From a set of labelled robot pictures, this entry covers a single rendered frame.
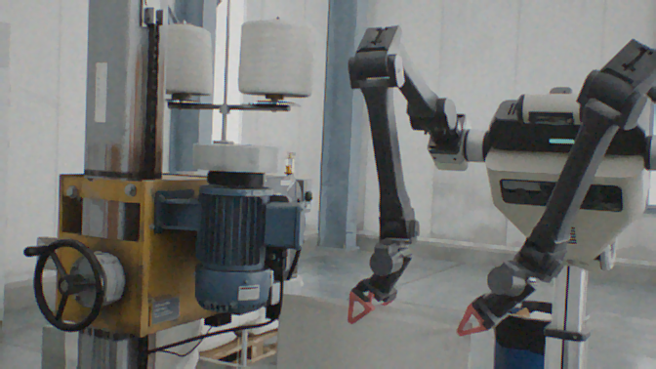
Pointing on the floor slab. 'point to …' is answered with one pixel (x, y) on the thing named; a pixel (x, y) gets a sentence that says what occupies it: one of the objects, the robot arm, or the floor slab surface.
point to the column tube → (118, 149)
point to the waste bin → (522, 337)
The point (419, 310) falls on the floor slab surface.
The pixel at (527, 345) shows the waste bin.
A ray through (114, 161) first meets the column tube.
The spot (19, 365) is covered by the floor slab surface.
